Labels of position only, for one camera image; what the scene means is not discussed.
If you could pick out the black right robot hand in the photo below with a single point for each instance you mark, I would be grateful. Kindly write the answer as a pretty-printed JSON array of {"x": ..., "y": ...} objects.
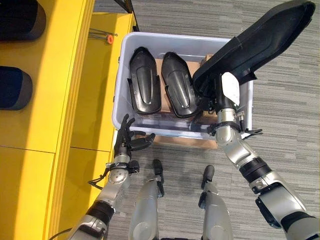
[{"x": 228, "y": 86}]

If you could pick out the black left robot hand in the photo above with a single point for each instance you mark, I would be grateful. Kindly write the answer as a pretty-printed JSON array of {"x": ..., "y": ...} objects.
[{"x": 124, "y": 140}]

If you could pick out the large black sole-shaped part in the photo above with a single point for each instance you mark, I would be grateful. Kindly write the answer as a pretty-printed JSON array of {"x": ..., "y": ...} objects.
[{"x": 255, "y": 47}]

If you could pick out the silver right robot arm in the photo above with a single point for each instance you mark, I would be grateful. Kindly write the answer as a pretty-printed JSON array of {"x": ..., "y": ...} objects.
[{"x": 260, "y": 180}]

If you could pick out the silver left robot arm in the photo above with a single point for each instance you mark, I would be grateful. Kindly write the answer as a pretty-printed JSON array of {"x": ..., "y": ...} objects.
[{"x": 110, "y": 190}]

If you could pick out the translucent white plastic box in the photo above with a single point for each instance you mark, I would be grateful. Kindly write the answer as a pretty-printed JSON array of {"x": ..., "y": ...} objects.
[{"x": 140, "y": 75}]

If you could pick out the yellow metal shelf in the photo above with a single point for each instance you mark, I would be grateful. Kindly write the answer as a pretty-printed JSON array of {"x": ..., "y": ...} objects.
[{"x": 50, "y": 112}]

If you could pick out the brown cardboard sheet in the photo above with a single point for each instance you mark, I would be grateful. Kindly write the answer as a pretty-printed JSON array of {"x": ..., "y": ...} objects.
[{"x": 187, "y": 142}]

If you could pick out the silver left robot leg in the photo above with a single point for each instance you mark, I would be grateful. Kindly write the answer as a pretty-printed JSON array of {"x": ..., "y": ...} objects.
[{"x": 147, "y": 207}]

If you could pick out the silver robot leg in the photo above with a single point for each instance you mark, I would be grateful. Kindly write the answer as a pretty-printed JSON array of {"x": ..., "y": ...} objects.
[
  {"x": 215, "y": 210},
  {"x": 147, "y": 207}
]

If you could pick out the orange-capped metal rod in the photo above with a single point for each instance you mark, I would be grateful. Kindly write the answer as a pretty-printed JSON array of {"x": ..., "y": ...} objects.
[{"x": 103, "y": 36}]

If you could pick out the silver right robot leg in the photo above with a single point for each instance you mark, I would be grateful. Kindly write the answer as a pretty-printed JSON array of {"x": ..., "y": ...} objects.
[{"x": 215, "y": 210}]

